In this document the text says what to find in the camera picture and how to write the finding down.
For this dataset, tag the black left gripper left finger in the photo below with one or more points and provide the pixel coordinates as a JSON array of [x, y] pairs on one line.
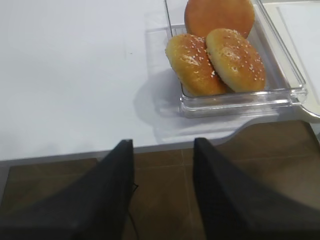
[[95, 207]]

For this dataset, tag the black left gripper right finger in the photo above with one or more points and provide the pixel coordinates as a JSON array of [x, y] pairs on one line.
[[233, 206]]

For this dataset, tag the sesame bun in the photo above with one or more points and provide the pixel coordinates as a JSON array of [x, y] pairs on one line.
[[187, 55], [236, 61]]

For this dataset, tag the clear bun container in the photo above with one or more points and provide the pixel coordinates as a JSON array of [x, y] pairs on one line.
[[285, 87]]

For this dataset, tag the plain bottom bun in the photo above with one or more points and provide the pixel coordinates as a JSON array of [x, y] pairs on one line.
[[203, 16]]

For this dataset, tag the white metal tray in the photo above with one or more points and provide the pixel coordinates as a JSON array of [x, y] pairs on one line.
[[310, 109]]

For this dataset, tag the white paper sheet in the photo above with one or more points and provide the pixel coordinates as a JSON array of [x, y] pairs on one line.
[[303, 25]]

